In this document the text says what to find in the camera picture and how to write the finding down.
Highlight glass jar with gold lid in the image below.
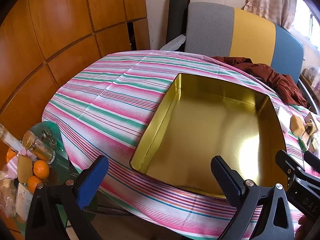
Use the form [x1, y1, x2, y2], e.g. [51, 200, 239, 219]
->
[22, 130, 56, 165]

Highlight white plastic wrapped rail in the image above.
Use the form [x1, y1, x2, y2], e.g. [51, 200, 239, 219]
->
[159, 35, 187, 52]

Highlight green glass side table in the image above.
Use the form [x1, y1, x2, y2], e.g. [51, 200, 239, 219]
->
[25, 121, 135, 220]

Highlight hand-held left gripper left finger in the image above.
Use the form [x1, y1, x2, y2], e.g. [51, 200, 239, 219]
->
[25, 155, 109, 240]

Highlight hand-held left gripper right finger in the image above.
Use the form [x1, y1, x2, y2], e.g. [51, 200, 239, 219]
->
[211, 156, 295, 240]

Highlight eyeglasses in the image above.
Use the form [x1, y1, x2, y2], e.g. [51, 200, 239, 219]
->
[41, 127, 58, 147]

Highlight white sponge block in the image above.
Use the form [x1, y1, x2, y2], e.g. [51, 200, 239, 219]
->
[277, 107, 292, 133]

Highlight person's right hand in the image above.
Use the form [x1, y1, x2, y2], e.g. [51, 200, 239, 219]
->
[295, 215, 313, 240]

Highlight beige patterned curtain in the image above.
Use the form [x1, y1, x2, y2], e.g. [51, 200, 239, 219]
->
[244, 0, 298, 30]

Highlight wooden wardrobe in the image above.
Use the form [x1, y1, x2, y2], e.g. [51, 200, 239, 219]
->
[0, 0, 150, 140]

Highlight red-brown jacket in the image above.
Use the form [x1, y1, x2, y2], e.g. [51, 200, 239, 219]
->
[211, 56, 307, 108]

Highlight grey metal rail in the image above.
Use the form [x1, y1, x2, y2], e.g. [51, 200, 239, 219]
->
[297, 79, 316, 112]

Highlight window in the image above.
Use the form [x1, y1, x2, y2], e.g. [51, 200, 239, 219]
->
[291, 0, 320, 48]

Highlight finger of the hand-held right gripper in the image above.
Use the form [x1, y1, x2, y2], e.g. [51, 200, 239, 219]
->
[275, 149, 307, 180]
[303, 151, 320, 173]

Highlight white carton with pink print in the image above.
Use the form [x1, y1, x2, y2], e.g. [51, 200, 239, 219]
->
[15, 182, 34, 217]

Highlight beige cardboard box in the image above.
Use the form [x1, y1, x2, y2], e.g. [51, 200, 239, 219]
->
[305, 112, 320, 125]

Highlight orange fruit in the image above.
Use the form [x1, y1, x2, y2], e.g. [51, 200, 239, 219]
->
[27, 176, 43, 193]
[33, 160, 50, 179]

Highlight clear glass bottle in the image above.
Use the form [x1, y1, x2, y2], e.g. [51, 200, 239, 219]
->
[0, 124, 25, 153]

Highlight pink green striped cloth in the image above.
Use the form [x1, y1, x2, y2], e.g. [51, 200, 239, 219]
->
[41, 50, 320, 240]

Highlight yellow sponge block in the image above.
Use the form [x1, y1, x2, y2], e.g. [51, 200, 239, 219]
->
[289, 115, 306, 137]

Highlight gold metal tin box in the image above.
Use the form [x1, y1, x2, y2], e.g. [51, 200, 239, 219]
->
[129, 73, 287, 200]

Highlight clear bag of snacks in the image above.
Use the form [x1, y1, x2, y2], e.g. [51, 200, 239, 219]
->
[0, 170, 18, 218]

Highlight grey yellow blue chair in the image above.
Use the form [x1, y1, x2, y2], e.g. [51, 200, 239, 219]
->
[185, 2, 305, 85]

